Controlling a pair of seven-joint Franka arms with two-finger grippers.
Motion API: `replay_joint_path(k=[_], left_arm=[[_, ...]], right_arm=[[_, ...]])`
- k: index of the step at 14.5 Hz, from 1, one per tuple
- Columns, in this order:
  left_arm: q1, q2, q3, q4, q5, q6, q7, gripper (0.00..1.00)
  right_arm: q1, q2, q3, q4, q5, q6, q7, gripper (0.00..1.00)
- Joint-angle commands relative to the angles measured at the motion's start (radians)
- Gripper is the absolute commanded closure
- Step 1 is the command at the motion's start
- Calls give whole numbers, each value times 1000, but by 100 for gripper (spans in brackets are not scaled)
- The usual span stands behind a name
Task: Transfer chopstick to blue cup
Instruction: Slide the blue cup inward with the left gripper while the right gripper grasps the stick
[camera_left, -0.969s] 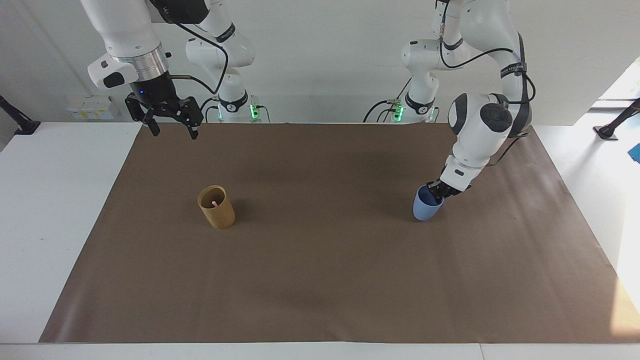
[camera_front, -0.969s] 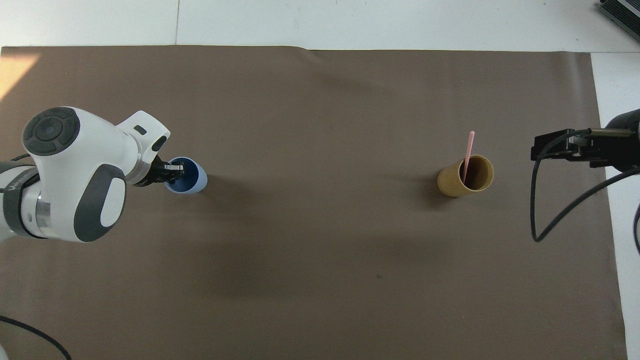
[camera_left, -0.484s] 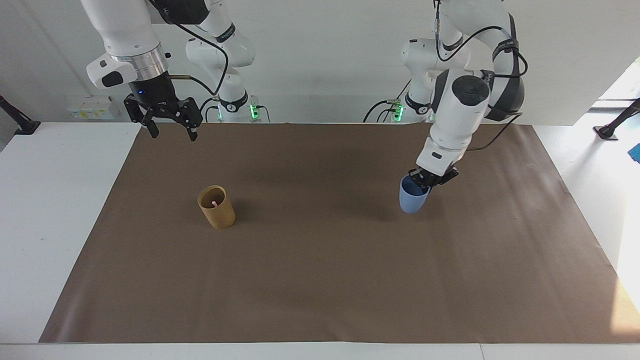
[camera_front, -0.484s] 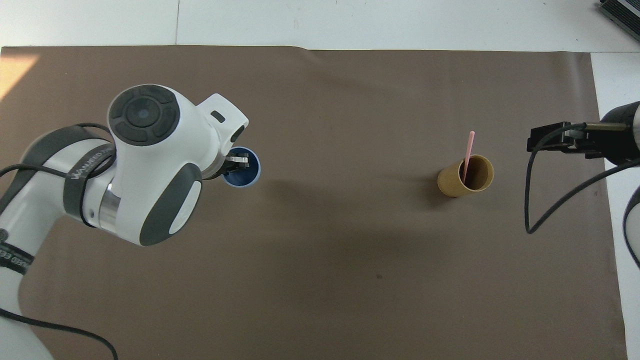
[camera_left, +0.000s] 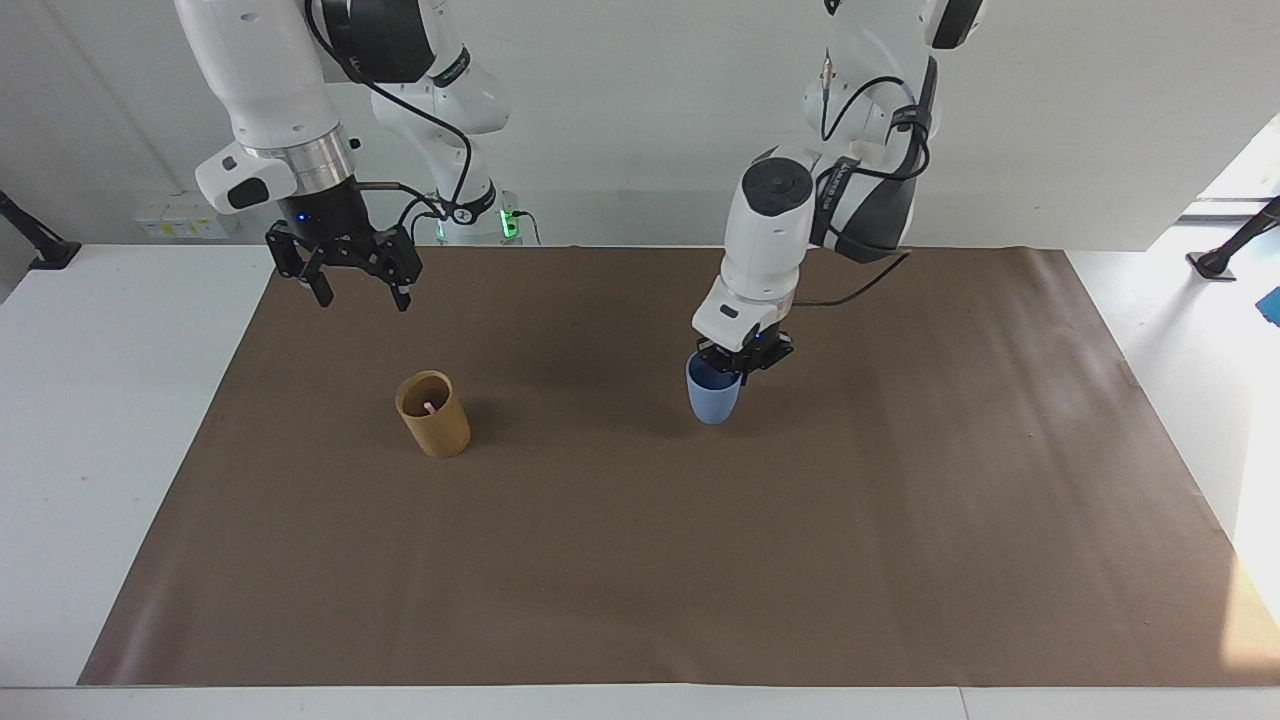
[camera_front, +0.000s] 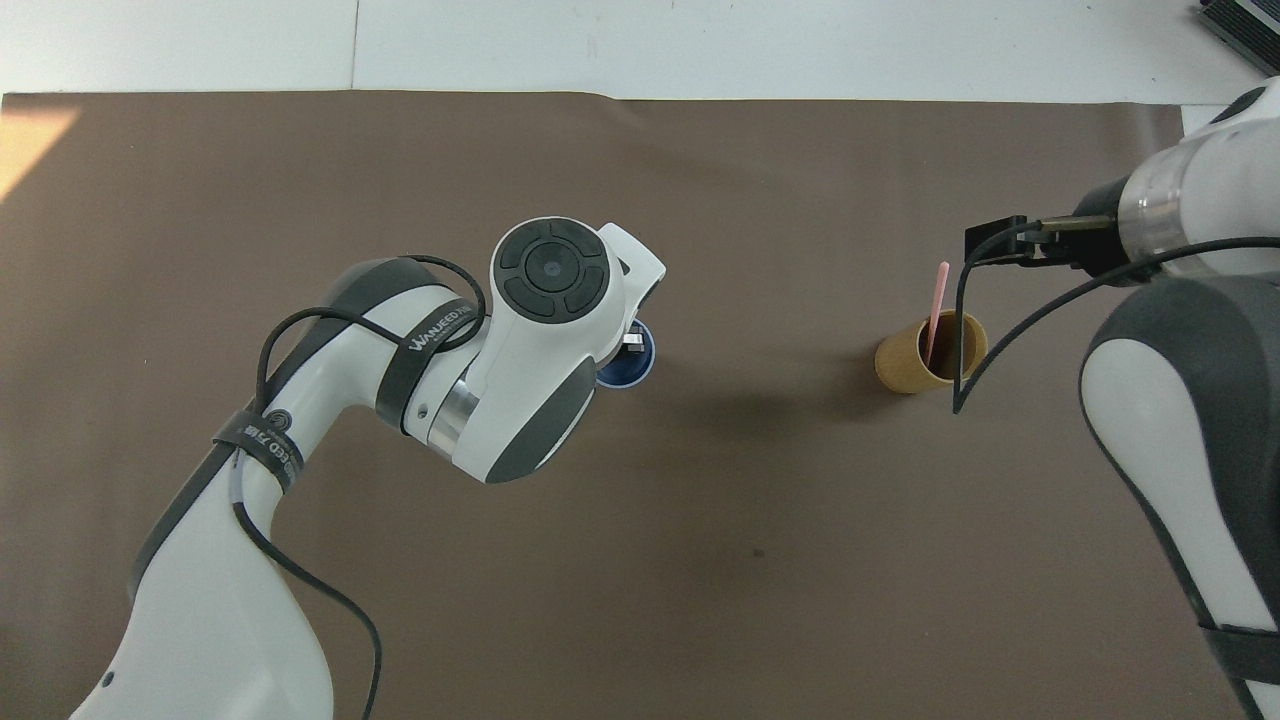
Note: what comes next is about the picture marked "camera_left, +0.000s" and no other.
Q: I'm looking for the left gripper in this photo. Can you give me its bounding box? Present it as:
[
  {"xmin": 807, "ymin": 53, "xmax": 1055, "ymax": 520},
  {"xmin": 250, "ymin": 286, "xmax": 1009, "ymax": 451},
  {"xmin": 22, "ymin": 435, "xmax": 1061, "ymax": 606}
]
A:
[{"xmin": 696, "ymin": 328, "xmax": 797, "ymax": 382}]

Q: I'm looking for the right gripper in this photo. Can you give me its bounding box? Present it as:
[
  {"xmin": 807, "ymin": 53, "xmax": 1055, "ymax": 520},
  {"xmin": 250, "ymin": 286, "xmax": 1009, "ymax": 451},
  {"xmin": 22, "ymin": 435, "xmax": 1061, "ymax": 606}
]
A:
[{"xmin": 264, "ymin": 176, "xmax": 424, "ymax": 314}]

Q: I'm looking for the blue cup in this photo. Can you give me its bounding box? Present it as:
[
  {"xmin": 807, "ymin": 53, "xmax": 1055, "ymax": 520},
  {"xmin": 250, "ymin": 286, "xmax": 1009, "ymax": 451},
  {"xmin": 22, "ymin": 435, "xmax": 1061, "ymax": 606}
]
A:
[{"xmin": 685, "ymin": 351, "xmax": 744, "ymax": 427}]

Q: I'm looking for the bamboo cup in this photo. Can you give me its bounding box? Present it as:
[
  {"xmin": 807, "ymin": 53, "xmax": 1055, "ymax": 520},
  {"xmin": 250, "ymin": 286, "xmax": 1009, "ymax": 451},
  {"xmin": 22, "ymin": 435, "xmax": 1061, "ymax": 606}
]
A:
[{"xmin": 394, "ymin": 370, "xmax": 473, "ymax": 460}]

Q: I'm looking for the black stand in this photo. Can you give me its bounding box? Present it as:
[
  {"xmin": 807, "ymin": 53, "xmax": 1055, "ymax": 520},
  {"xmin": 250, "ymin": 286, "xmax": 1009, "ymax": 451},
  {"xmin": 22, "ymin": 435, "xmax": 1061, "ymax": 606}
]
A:
[
  {"xmin": 0, "ymin": 189, "xmax": 84, "ymax": 272},
  {"xmin": 1186, "ymin": 194, "xmax": 1280, "ymax": 283}
]

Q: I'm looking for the black cable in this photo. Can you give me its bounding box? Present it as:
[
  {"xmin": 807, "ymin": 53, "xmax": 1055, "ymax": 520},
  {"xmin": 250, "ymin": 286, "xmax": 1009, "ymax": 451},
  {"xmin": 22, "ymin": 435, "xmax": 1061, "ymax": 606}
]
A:
[
  {"xmin": 793, "ymin": 74, "xmax": 935, "ymax": 308},
  {"xmin": 303, "ymin": 0, "xmax": 475, "ymax": 227}
]

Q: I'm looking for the white wall socket strip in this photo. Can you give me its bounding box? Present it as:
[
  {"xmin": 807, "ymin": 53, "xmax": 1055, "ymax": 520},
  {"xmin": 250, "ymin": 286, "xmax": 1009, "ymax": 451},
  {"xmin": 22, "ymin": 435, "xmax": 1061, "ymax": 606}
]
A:
[{"xmin": 133, "ymin": 198, "xmax": 223, "ymax": 242}]

